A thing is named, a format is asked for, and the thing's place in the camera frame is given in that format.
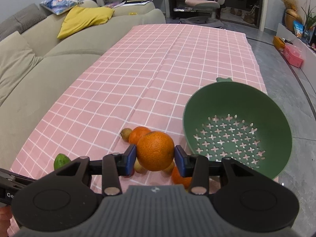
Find orange mandarin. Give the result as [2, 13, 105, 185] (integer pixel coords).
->
[137, 131, 175, 171]
[128, 126, 151, 145]
[171, 166, 192, 189]

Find green cucumber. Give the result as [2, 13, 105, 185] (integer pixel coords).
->
[54, 153, 71, 170]

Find person right hand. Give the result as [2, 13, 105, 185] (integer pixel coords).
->
[0, 206, 12, 237]

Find brown longan middle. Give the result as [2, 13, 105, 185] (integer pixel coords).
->
[134, 159, 147, 174]

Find brown longan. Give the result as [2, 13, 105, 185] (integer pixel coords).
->
[120, 128, 132, 142]
[134, 159, 147, 174]
[163, 161, 175, 175]

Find brown longan right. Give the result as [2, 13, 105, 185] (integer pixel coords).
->
[163, 161, 175, 175]

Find brown longan far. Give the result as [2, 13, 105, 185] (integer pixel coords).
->
[120, 128, 132, 142]

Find green plastic colander bowl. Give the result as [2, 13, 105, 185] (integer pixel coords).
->
[183, 78, 292, 179]

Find pink checkered tablecloth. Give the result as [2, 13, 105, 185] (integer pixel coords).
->
[11, 24, 266, 179]

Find beige sofa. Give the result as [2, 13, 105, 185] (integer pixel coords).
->
[1, 3, 166, 169]

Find pink storage box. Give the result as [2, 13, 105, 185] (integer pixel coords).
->
[283, 43, 304, 68]

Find orange box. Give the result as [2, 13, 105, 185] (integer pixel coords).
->
[273, 36, 285, 52]

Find yellow cushion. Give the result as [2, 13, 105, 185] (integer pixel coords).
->
[57, 5, 114, 40]

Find blue patterned cushion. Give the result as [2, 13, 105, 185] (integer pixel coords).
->
[40, 0, 82, 15]

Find blue snack bag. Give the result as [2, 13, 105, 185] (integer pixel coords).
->
[293, 20, 304, 39]

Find golden round vase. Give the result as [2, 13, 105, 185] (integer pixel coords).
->
[284, 9, 303, 32]

